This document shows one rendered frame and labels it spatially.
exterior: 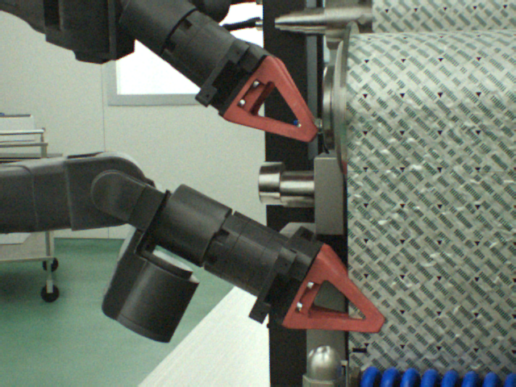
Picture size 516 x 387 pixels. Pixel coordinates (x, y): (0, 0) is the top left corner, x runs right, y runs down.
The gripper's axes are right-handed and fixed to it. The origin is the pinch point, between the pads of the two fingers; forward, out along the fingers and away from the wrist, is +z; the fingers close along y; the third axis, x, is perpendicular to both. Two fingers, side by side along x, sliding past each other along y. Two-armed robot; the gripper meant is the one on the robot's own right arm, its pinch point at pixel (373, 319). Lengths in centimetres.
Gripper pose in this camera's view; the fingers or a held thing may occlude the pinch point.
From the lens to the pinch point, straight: 79.4
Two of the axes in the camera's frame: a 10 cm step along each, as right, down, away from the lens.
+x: 4.2, -8.8, -2.2
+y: -2.1, 1.5, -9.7
